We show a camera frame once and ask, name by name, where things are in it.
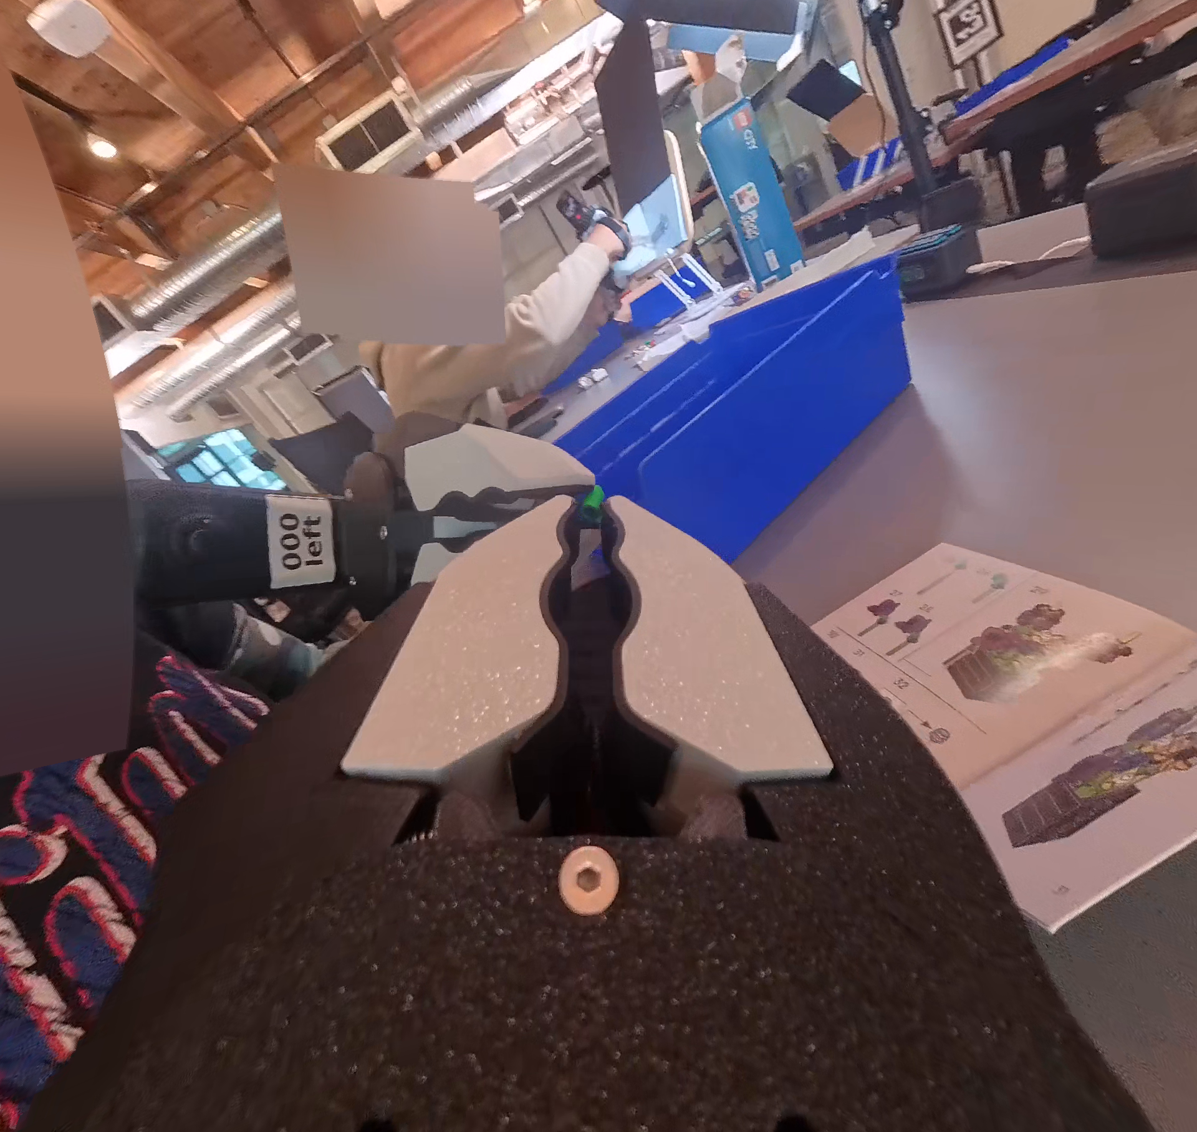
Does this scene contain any wooden side desk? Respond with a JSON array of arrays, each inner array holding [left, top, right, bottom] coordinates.
[[796, 0, 1197, 236]]

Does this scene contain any person's left forearm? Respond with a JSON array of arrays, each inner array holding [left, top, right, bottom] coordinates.
[[150, 600, 361, 696]]

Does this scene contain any tall blue box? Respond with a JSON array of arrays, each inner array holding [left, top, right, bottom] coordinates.
[[699, 98, 809, 292]]

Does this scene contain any dark grey cube device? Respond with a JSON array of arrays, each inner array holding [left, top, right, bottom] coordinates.
[[1085, 137, 1197, 260]]

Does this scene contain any person's left hand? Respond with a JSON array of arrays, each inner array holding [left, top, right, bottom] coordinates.
[[344, 451, 412, 519]]

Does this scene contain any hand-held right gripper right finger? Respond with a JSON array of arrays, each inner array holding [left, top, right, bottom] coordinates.
[[599, 496, 836, 834]]

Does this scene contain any lego instruction booklet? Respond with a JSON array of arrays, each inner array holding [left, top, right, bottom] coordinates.
[[814, 543, 1197, 934]]

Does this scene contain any small black device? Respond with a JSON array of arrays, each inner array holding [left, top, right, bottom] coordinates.
[[894, 222, 985, 303]]

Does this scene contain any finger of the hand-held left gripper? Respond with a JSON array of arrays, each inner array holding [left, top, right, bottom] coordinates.
[[408, 506, 535, 586], [403, 428, 596, 515]]

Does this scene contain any silver ceiling duct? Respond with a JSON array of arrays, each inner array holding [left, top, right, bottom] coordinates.
[[104, 57, 563, 408]]

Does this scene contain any large blue plastic bin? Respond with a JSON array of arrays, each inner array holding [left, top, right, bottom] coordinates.
[[543, 263, 914, 563]]

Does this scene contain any white ceiling disc device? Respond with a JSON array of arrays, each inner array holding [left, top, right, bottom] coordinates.
[[26, 0, 114, 60]]

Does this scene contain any black light stand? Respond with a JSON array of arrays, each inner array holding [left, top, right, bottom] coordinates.
[[833, 0, 985, 236]]

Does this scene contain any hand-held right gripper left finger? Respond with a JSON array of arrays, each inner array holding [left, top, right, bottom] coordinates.
[[341, 496, 588, 830]]

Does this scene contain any square wall tag sign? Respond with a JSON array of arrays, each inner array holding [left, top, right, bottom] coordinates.
[[935, 0, 1006, 70]]

